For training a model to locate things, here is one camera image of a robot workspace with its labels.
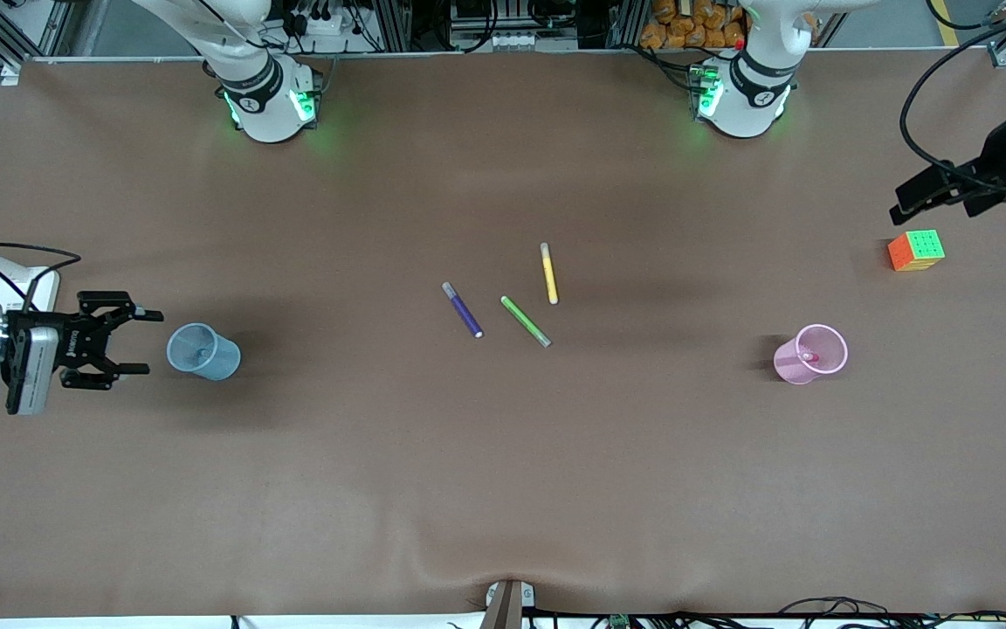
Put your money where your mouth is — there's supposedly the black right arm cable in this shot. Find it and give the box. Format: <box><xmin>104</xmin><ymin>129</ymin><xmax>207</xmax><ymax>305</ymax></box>
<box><xmin>0</xmin><ymin>240</ymin><xmax>83</xmax><ymax>314</ymax></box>

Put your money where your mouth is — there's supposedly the multicoloured puzzle cube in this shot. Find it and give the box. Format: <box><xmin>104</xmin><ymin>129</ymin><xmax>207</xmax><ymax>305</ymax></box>
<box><xmin>887</xmin><ymin>229</ymin><xmax>947</xmax><ymax>273</ymax></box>

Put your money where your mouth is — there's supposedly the blue mesh cup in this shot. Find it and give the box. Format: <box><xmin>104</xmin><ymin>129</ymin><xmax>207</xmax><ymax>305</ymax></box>
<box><xmin>166</xmin><ymin>322</ymin><xmax>243</xmax><ymax>382</ymax></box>

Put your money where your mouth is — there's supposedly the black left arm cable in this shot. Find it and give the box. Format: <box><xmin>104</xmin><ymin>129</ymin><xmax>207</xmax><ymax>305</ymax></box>
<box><xmin>899</xmin><ymin>0</ymin><xmax>1006</xmax><ymax>191</ymax></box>

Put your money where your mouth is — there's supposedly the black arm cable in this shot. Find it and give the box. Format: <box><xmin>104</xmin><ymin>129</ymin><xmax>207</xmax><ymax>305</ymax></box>
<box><xmin>899</xmin><ymin>0</ymin><xmax>1006</xmax><ymax>191</ymax></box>
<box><xmin>0</xmin><ymin>240</ymin><xmax>83</xmax><ymax>314</ymax></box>

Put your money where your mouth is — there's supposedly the white power strip with plugs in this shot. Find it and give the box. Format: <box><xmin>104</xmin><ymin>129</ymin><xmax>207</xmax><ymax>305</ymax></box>
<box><xmin>286</xmin><ymin>0</ymin><xmax>348</xmax><ymax>38</ymax></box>

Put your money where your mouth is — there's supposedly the orange snack bag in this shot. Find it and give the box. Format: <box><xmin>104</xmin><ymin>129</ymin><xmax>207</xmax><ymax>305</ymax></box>
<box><xmin>640</xmin><ymin>0</ymin><xmax>748</xmax><ymax>51</ymax></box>

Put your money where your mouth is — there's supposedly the green marker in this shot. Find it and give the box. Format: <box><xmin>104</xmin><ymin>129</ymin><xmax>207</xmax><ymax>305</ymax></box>
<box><xmin>500</xmin><ymin>295</ymin><xmax>553</xmax><ymax>349</ymax></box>

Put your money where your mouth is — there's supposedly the black cable bundle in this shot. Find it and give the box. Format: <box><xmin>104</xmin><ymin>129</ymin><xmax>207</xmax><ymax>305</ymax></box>
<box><xmin>778</xmin><ymin>597</ymin><xmax>1006</xmax><ymax>629</ymax></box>

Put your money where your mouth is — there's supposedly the yellow marker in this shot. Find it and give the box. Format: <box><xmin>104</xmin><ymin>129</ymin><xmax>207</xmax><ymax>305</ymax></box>
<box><xmin>540</xmin><ymin>242</ymin><xmax>560</xmax><ymax>306</ymax></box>

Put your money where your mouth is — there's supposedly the pink mesh cup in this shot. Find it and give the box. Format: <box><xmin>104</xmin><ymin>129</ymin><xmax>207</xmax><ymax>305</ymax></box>
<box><xmin>773</xmin><ymin>323</ymin><xmax>850</xmax><ymax>385</ymax></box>

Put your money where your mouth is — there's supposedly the purple marker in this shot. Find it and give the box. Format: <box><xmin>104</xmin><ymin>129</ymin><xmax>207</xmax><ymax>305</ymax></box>
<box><xmin>441</xmin><ymin>281</ymin><xmax>485</xmax><ymax>339</ymax></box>

